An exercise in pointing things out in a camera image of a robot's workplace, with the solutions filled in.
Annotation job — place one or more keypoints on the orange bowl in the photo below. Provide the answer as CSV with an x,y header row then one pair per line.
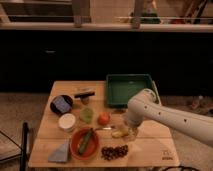
x,y
92,146

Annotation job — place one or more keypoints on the green plastic tray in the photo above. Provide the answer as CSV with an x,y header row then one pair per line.
x,y
121,87

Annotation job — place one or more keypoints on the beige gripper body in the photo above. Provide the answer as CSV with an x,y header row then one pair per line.
x,y
131,124

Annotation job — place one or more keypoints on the yellow banana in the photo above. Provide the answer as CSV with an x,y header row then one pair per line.
x,y
120,132

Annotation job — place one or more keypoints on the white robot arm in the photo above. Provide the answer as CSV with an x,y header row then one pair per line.
x,y
143,104

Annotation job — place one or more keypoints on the green cucumber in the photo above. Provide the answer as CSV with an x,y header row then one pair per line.
x,y
85,141

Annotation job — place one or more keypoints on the white round container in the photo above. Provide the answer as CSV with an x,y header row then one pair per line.
x,y
67,122

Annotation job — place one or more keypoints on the blue sponge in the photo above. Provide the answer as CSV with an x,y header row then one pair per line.
x,y
61,104

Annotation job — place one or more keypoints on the black chair frame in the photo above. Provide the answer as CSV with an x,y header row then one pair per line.
x,y
24,147

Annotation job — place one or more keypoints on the grey folded cloth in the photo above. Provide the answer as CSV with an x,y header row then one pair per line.
x,y
60,154

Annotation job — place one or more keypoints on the black bowl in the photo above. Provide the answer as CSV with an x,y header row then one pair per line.
x,y
52,107

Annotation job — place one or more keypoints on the red tomato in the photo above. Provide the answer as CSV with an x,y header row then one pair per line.
x,y
104,119

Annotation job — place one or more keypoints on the bunch of dark grapes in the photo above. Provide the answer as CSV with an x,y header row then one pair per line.
x,y
110,153

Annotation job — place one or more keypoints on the black handled brush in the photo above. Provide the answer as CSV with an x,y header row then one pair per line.
x,y
84,94

